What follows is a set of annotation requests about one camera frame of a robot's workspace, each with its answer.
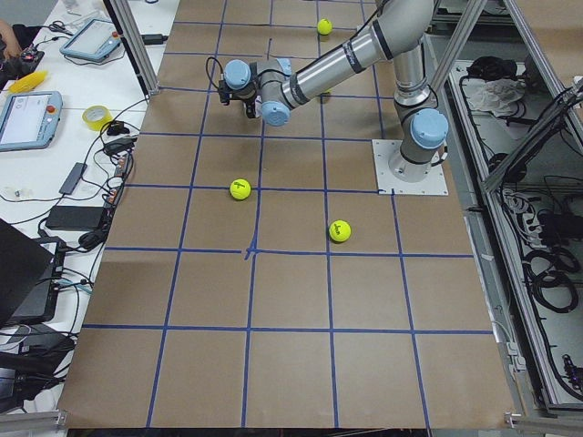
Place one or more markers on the aluminium frame post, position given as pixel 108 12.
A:
pixel 121 16

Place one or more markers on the tennis ball near gripper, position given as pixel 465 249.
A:
pixel 240 189

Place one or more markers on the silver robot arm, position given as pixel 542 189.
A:
pixel 271 89

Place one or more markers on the white crumpled cloth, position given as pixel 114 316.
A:
pixel 498 97

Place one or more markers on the yellow brush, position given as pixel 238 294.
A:
pixel 28 83

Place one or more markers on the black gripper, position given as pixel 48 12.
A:
pixel 249 103

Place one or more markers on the tennis ball centre table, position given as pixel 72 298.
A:
pixel 340 231

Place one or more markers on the teach pendant upper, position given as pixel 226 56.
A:
pixel 94 42

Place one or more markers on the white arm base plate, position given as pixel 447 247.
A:
pixel 396 176

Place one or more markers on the black power brick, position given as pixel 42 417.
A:
pixel 74 218

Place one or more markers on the far tennis ball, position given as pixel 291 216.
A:
pixel 324 27

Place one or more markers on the grey usb hub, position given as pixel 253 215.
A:
pixel 72 179

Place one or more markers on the black laptop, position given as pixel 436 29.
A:
pixel 30 269

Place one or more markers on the yellow tape roll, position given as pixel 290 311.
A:
pixel 96 117

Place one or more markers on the teach pendant lower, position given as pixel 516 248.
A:
pixel 29 120

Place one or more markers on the teach pendant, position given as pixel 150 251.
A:
pixel 29 120
pixel 94 42

